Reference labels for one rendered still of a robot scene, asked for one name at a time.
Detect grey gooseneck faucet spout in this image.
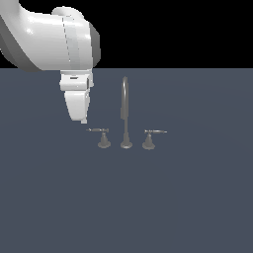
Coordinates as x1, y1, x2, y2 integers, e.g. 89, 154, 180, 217
120, 75, 133, 149

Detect grey lever faucet handle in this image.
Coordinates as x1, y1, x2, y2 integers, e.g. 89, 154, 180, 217
86, 127, 112, 149
141, 128, 168, 150

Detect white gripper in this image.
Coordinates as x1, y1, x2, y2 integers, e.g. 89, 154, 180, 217
63, 88, 91, 126

